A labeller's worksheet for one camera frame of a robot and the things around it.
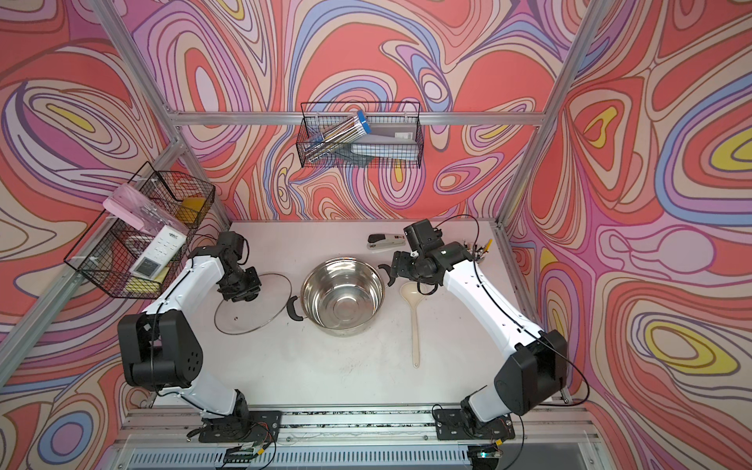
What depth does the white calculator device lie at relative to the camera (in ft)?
2.27

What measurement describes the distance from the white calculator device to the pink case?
0.03 meters

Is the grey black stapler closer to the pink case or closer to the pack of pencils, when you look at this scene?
the pack of pencils

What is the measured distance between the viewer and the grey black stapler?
3.61 feet

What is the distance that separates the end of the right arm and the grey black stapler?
348 mm

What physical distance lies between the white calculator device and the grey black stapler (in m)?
0.61

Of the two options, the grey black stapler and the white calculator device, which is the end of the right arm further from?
the white calculator device

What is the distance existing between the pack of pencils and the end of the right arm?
34 cm

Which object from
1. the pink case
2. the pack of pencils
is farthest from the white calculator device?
the pack of pencils

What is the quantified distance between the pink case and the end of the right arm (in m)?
0.58

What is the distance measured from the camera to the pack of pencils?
80cm

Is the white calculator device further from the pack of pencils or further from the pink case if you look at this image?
the pack of pencils

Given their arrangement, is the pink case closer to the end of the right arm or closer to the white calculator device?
the white calculator device

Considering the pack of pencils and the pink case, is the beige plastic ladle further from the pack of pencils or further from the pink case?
the pink case

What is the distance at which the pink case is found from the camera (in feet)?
2.18
